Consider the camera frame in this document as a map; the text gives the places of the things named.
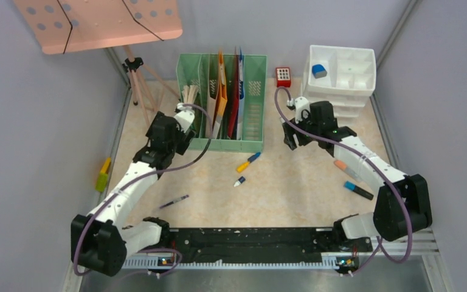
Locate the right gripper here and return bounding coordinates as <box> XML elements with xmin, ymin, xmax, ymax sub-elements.
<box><xmin>283</xmin><ymin>108</ymin><xmax>321</xmax><ymax>150</ymax></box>

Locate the green children's book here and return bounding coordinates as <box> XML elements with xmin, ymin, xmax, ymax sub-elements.
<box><xmin>179</xmin><ymin>85</ymin><xmax>199</xmax><ymax>121</ymax></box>

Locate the red translucent file folder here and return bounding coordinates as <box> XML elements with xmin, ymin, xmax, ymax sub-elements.
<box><xmin>227</xmin><ymin>54</ymin><xmax>239</xmax><ymax>139</ymax></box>

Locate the green file rack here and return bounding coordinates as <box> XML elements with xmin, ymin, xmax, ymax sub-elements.
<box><xmin>176</xmin><ymin>53</ymin><xmax>267</xmax><ymax>153</ymax></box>

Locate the clear plastic drawer unit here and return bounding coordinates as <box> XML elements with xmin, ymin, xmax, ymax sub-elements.
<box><xmin>300</xmin><ymin>45</ymin><xmax>376</xmax><ymax>125</ymax></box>

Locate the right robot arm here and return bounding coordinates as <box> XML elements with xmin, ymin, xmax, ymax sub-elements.
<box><xmin>282</xmin><ymin>97</ymin><xmax>432</xmax><ymax>251</ymax></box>

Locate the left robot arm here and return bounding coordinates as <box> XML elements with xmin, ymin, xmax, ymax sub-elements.
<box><xmin>71</xmin><ymin>109</ymin><xmax>195</xmax><ymax>276</ymax></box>

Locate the dark pen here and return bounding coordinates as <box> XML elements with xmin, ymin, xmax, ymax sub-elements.
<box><xmin>158</xmin><ymin>194</ymin><xmax>189</xmax><ymax>209</ymax></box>

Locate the orange file folder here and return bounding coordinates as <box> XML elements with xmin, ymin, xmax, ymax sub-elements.
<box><xmin>212</xmin><ymin>50</ymin><xmax>227</xmax><ymax>139</ymax></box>

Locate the yellow dropper bottle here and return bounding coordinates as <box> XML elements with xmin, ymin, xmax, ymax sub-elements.
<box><xmin>236</xmin><ymin>161</ymin><xmax>250</xmax><ymax>173</ymax></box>

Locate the orange capped highlighter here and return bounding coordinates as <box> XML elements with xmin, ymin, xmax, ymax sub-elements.
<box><xmin>334</xmin><ymin>160</ymin><xmax>361</xmax><ymax>182</ymax></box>

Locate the red small box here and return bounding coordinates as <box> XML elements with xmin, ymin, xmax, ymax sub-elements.
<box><xmin>275</xmin><ymin>67</ymin><xmax>292</xmax><ymax>88</ymax></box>

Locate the pink lamp stand pole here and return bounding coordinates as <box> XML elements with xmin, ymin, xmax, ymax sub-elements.
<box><xmin>122</xmin><ymin>45</ymin><xmax>180</xmax><ymax>128</ymax></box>

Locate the blue eraser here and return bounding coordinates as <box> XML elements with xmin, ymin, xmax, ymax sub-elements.
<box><xmin>311</xmin><ymin>64</ymin><xmax>328</xmax><ymax>79</ymax></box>

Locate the teal capped marker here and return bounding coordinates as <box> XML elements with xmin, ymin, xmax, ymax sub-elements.
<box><xmin>344</xmin><ymin>181</ymin><xmax>374</xmax><ymax>201</ymax></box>

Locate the black lamp clamp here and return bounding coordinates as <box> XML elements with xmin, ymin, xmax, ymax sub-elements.
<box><xmin>122</xmin><ymin>57</ymin><xmax>144</xmax><ymax>72</ymax></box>

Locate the yellow green clamp tool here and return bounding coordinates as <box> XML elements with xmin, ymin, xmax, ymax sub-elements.
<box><xmin>95</xmin><ymin>157</ymin><xmax>111</xmax><ymax>193</ymax></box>

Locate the pink perforated lamp panel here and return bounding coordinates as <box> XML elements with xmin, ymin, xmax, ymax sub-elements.
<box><xmin>14</xmin><ymin>0</ymin><xmax>183</xmax><ymax>55</ymax></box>

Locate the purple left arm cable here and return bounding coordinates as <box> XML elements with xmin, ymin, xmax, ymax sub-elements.
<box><xmin>72</xmin><ymin>103</ymin><xmax>214</xmax><ymax>279</ymax></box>

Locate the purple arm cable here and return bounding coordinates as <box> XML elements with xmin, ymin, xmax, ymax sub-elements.
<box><xmin>72</xmin><ymin>103</ymin><xmax>214</xmax><ymax>279</ymax></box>
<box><xmin>274</xmin><ymin>86</ymin><xmax>414</xmax><ymax>277</ymax></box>

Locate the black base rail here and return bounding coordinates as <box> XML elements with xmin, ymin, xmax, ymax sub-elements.
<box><xmin>133</xmin><ymin>226</ymin><xmax>373</xmax><ymax>271</ymax></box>

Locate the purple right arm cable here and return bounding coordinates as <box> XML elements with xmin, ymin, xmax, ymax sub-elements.
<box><xmin>274</xmin><ymin>86</ymin><xmax>414</xmax><ymax>277</ymax></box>

